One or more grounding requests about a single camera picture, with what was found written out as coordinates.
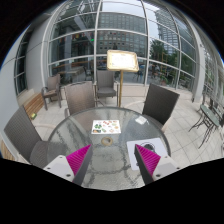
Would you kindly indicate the brown wicker chair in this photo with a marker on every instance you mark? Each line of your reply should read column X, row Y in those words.
column 80, row 96

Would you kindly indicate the gold menu display stand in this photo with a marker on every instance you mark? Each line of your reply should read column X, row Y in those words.
column 122, row 60

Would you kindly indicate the dark grey wicker chair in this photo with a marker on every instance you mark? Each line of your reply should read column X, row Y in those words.
column 160, row 101
column 21, row 133

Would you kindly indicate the tan tape roll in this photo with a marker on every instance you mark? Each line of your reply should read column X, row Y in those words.
column 102, row 141

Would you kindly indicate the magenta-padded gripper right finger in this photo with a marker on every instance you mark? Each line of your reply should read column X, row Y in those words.
column 148, row 160

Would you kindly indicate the green metal bistro table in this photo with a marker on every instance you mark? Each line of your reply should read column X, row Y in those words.
column 209, row 113

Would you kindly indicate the colourful picture menu card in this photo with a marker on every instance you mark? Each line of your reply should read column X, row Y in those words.
column 106, row 126

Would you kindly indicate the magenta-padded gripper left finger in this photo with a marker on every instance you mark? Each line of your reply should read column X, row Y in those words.
column 78, row 160

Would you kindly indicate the grey wicker armchair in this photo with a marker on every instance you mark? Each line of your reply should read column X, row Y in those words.
column 105, row 80

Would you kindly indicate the wooden slat bench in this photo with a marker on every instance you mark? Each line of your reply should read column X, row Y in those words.
column 33, row 104
column 6, row 151

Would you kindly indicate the small white card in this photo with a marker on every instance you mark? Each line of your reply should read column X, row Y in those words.
column 141, row 120

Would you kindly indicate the brown wicker armchair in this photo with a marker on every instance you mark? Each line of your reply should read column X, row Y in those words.
column 53, row 83

